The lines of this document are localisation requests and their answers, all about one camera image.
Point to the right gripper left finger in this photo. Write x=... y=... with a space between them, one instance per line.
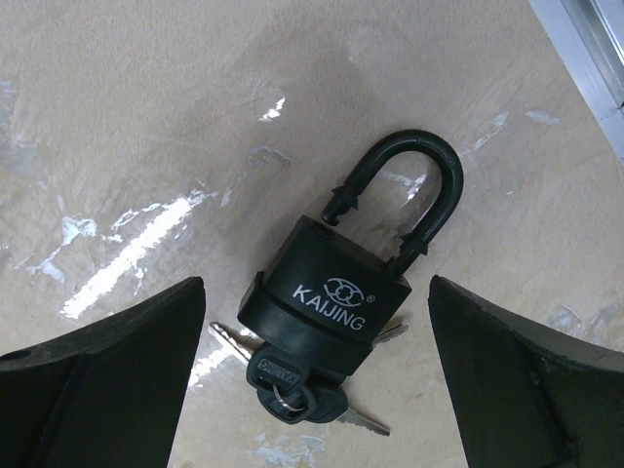
x=109 y=394

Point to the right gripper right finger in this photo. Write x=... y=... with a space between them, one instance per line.
x=525 y=395

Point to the black padlock key bunch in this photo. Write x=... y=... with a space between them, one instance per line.
x=298 y=369

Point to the black padlock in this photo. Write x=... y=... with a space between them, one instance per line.
x=323 y=299

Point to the aluminium frame rail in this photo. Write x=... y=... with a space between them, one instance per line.
x=588 y=38

